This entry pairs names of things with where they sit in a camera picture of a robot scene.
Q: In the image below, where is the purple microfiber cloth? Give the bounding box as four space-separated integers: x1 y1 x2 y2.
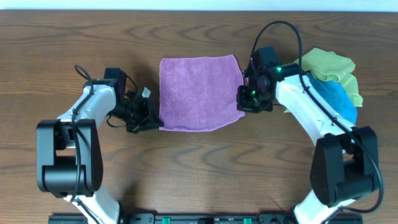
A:
159 54 245 132

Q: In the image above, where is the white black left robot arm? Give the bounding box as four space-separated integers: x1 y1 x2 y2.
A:
36 79 154 224

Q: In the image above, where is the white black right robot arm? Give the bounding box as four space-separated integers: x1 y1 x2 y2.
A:
237 63 383 223

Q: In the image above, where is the blue microfiber cloth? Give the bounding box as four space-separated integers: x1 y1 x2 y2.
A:
306 72 358 124

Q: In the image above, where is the green microfiber cloth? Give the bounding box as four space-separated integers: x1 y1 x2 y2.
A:
302 48 363 109

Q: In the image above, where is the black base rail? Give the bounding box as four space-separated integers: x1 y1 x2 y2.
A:
48 213 363 224

